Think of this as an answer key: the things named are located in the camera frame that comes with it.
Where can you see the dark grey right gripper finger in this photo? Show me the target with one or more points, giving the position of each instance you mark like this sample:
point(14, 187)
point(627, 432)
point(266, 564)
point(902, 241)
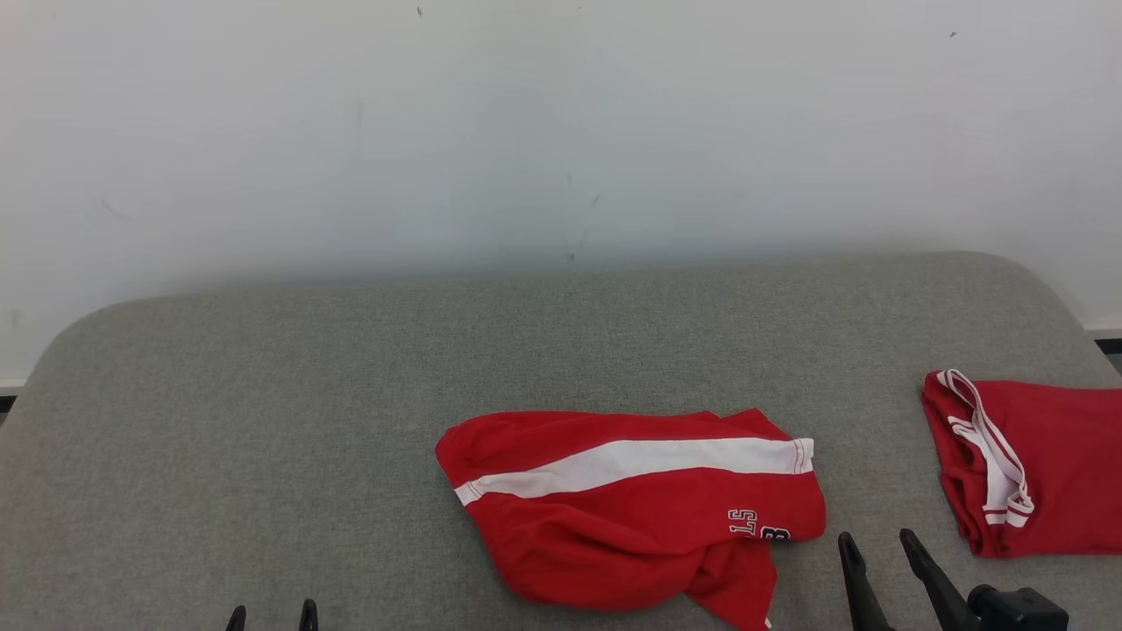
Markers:
point(861, 587)
point(938, 583)

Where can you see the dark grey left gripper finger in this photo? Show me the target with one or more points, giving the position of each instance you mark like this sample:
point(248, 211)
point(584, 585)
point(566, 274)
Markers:
point(308, 618)
point(237, 620)

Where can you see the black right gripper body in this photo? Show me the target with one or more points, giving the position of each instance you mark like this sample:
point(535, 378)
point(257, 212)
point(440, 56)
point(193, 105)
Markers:
point(1017, 612)

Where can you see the red basketball jersey white trim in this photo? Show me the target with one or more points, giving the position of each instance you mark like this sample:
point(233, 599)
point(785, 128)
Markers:
point(1069, 464)

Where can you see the red shorts with white stripe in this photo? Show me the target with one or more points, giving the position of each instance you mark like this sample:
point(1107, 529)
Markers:
point(614, 535)

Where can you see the white baseboard strip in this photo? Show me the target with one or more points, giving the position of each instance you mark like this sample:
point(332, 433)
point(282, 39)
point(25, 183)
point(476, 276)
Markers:
point(1106, 328)

